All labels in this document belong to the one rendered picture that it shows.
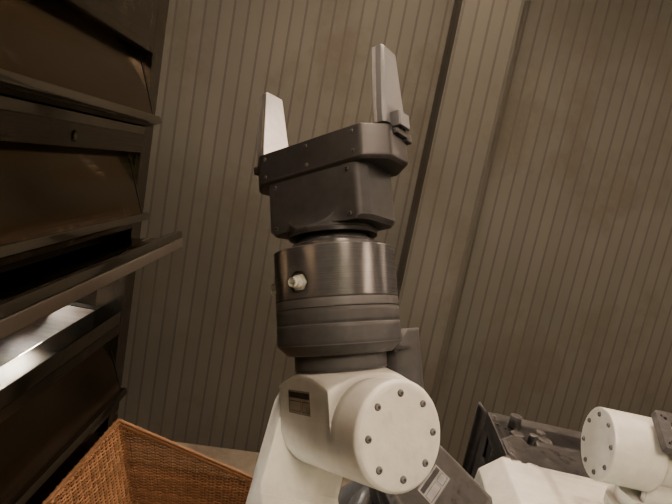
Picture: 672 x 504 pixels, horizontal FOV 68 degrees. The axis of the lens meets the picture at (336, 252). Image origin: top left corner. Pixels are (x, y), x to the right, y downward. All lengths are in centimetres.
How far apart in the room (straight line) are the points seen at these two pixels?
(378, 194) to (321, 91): 238
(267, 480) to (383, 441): 11
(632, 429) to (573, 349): 277
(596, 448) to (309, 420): 30
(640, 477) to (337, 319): 33
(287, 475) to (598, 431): 30
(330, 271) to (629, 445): 32
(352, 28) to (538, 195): 134
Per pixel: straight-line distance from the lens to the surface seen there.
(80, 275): 93
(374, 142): 34
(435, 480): 54
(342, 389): 32
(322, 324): 32
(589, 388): 345
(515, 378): 322
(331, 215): 34
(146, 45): 145
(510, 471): 62
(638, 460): 54
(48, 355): 126
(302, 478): 40
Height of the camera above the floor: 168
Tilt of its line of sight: 9 degrees down
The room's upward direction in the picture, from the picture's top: 11 degrees clockwise
